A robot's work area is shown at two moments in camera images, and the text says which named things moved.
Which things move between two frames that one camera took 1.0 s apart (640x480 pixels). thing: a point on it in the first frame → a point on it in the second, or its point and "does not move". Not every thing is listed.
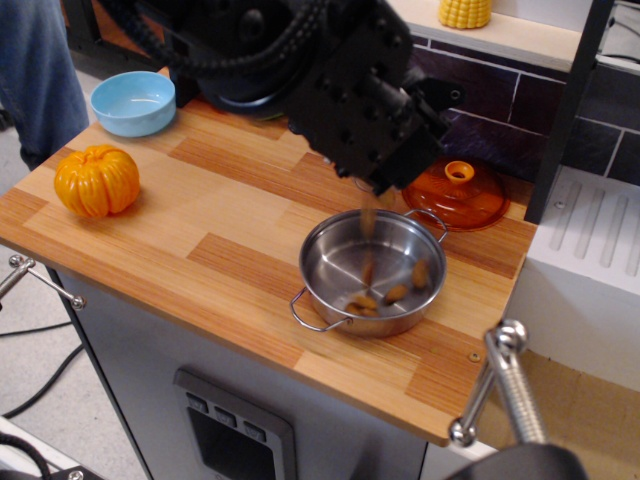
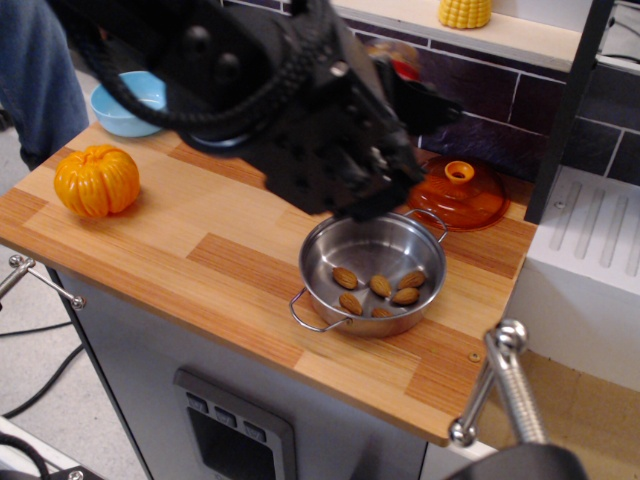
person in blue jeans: [40, 81] does not move
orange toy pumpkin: [97, 181] does not move
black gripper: [364, 117] → [346, 155]
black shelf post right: [570, 107] does not move
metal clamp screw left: [21, 265] does not move
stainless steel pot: [375, 269] does not move
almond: [363, 302] → [406, 296]
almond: [395, 293] → [380, 285]
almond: [420, 273] → [412, 279]
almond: [368, 273] → [345, 278]
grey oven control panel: [233, 438] does not move
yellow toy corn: [465, 14] does not move
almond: [362, 309] → [350, 303]
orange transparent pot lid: [459, 194] does not move
